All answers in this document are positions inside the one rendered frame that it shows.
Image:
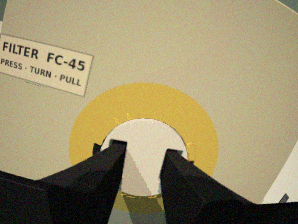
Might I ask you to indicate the white round cartridge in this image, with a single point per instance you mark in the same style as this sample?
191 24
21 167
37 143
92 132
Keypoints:
146 143

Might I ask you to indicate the dark grey flat bar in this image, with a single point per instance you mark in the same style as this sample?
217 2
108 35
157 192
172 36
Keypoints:
284 198

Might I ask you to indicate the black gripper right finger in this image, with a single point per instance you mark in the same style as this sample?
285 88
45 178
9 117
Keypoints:
192 197

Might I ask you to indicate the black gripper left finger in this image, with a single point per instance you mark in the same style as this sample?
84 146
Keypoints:
83 194

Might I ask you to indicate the beige service panel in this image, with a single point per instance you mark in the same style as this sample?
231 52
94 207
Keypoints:
223 73

